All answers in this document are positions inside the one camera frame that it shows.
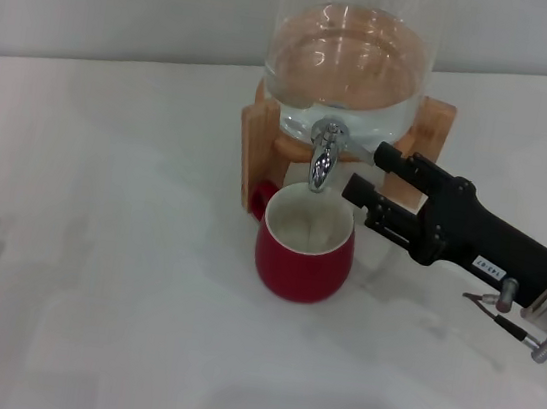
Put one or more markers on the wooden dispenser stand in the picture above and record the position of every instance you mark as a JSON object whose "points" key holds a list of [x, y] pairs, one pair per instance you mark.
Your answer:
{"points": [[254, 161]]}

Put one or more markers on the glass water dispenser jar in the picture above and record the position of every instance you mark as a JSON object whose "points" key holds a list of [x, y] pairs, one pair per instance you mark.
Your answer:
{"points": [[347, 63]]}

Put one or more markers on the chrome faucet tap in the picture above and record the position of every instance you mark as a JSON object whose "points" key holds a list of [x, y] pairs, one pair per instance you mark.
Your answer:
{"points": [[321, 165]]}

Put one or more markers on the red ceramic cup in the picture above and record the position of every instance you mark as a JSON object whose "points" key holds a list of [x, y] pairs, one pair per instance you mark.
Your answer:
{"points": [[299, 273]]}

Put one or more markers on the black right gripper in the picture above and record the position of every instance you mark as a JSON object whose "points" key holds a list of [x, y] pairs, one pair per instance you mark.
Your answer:
{"points": [[486, 237]]}

